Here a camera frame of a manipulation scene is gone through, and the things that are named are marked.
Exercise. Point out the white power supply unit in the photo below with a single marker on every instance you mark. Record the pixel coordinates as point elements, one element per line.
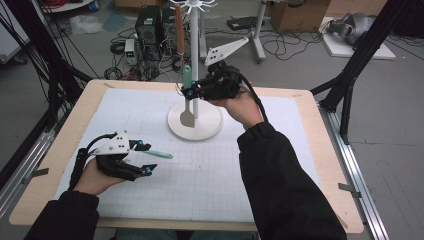
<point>130,51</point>

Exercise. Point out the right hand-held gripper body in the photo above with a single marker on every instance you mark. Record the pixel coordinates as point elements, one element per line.
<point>221,83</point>

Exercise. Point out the large cardboard box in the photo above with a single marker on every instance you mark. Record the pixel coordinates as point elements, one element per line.
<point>300,16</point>

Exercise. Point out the round white table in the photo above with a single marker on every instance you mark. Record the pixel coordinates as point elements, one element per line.
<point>66,8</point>

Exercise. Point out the small black computer tower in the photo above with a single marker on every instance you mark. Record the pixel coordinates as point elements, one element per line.
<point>168,33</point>

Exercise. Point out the flat black device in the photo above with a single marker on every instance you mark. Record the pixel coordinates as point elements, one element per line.
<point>243,22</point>

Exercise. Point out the small blue container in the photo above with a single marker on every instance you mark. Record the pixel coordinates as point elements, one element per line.
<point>94,6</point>

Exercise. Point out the white floor board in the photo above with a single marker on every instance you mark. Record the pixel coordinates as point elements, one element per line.
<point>343,50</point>

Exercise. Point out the person's left hand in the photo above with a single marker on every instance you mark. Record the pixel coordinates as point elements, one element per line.
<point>93,181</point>

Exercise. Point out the grey metal bracket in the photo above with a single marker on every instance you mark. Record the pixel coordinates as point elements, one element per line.
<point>40,172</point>
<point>348,189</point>

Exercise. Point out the thick white metal leg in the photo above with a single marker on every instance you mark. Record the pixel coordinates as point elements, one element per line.
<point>259,50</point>

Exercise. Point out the white grid mat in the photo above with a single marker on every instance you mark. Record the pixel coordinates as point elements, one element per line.
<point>200,193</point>

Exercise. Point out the low cardboard box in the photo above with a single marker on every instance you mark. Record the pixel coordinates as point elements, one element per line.
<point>133,3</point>

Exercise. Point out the grey headset device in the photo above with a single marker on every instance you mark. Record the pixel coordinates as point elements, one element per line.
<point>358,26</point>

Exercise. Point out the aluminium rail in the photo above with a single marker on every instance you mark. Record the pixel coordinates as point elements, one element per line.
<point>40,143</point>
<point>345,156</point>

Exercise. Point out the teal sheet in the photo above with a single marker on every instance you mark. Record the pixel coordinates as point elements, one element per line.
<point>115,21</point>

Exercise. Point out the clear plastic bag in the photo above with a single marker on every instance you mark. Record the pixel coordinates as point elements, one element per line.
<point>85,25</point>

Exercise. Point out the white hook stand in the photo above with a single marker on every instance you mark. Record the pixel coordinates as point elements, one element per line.
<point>195,50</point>

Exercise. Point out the white cabinet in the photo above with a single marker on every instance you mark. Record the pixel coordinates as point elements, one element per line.
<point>10,43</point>

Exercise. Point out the large black computer tower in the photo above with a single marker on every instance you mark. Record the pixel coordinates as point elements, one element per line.
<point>148,30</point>

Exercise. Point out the person's right hand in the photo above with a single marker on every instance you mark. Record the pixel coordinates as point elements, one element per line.
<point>243,110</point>

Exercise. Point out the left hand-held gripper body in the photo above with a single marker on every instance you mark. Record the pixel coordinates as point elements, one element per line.
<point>116,166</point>

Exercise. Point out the black frame struts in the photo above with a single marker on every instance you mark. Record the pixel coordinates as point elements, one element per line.
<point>365,50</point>

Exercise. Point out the brown tape piece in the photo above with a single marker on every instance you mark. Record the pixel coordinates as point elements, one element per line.
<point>296,95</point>
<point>109,85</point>

